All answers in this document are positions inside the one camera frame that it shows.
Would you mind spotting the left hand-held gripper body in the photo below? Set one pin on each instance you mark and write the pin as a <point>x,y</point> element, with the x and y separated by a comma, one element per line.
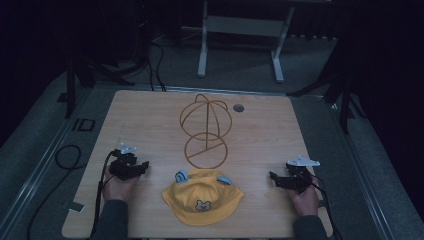
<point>123,168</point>

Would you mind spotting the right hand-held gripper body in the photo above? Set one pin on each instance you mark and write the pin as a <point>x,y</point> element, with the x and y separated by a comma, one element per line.
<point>298,178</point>

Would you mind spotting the yellow bucket hat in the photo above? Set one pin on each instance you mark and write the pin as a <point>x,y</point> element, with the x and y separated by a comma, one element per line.
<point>203,193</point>

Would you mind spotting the person's left hand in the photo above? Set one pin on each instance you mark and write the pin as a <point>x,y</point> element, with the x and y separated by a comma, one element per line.
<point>118,190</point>

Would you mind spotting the person's right hand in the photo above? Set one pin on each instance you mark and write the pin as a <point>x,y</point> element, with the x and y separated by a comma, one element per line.
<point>306,203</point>

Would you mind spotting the grey tape piece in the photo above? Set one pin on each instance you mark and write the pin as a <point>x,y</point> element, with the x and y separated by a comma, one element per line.
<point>76,206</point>

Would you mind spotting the grey round table grommet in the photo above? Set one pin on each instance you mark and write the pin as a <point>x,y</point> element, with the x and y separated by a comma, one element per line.
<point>238,108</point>

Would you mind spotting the black metal stand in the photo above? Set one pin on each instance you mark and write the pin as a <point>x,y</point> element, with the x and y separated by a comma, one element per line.
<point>70,86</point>
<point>345,100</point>

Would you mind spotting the white metal table frame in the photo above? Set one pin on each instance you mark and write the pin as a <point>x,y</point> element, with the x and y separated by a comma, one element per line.
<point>243,26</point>

